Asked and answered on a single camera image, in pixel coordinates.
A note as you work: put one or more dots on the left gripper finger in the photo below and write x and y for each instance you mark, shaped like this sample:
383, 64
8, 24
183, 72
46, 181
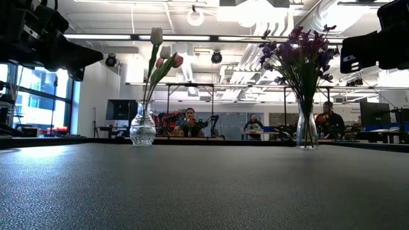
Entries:
76, 56
77, 74

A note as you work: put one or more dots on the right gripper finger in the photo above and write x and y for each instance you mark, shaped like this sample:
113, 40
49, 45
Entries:
361, 51

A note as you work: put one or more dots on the purple artificial flower sprig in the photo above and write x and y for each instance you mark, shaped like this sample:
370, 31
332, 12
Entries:
316, 40
326, 59
266, 51

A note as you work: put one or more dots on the magenta artificial flower sprig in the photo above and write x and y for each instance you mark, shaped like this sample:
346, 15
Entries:
295, 33

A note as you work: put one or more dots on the pink artificial tulip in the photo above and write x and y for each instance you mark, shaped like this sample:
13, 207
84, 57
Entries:
158, 63
178, 60

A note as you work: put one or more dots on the white artificial tulip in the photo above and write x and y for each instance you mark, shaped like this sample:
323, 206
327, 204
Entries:
165, 52
156, 35

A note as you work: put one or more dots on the black background robot arm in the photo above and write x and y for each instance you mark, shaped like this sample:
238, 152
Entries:
213, 121

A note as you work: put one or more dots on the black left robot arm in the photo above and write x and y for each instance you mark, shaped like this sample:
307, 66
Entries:
6, 32

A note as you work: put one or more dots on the round clear glass vase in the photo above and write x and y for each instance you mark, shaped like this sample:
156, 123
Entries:
142, 127

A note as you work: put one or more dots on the slim clear glass vase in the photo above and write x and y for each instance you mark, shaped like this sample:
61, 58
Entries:
306, 134

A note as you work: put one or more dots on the long ceiling light bar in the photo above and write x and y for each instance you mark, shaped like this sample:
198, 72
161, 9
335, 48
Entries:
96, 37

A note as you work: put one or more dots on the black ceiling spotlight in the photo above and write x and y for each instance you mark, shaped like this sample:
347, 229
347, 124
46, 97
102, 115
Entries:
111, 60
216, 57

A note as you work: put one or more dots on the black framed window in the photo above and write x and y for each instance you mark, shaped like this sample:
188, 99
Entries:
41, 96

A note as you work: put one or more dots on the thin black tripod stand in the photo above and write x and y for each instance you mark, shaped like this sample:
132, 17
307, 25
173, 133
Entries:
95, 123

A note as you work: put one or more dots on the black monitor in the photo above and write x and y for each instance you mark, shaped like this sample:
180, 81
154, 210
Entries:
121, 110
374, 113

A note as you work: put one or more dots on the person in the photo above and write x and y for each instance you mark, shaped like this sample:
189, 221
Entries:
330, 123
190, 115
254, 123

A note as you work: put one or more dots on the black table mat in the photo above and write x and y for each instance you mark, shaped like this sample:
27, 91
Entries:
204, 191

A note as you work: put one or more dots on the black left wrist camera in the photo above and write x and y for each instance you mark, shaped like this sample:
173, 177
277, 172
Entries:
48, 19

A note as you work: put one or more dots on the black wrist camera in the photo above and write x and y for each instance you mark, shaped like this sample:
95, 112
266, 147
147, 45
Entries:
48, 19
394, 12

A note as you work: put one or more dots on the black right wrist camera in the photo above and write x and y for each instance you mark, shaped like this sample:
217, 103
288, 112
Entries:
394, 12

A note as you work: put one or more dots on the white ceiling duct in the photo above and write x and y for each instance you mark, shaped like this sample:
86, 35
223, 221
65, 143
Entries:
319, 16

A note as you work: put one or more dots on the black metal gantry frame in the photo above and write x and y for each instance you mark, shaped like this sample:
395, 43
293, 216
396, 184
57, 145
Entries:
191, 85

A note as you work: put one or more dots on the black metal table frame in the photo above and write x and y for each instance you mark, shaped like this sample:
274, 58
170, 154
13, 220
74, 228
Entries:
223, 142

